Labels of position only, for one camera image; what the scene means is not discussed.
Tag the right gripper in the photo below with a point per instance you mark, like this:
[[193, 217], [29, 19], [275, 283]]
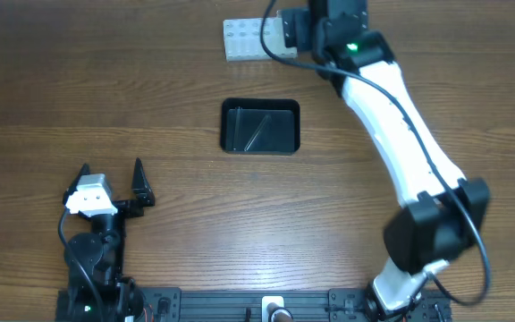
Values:
[[297, 29]]

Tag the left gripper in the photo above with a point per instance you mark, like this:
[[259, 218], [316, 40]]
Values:
[[130, 208]]

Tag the clear test tube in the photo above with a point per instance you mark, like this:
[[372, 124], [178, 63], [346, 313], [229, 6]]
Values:
[[257, 132], [238, 129]]

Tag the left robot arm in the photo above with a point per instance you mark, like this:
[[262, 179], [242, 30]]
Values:
[[92, 255]]

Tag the white test tube rack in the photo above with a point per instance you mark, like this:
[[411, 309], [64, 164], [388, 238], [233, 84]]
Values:
[[244, 44]]

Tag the black tray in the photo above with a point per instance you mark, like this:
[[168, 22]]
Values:
[[280, 134]]

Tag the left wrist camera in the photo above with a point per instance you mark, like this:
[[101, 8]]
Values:
[[90, 194]]

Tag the mounting rail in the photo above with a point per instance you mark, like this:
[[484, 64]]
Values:
[[222, 306]]

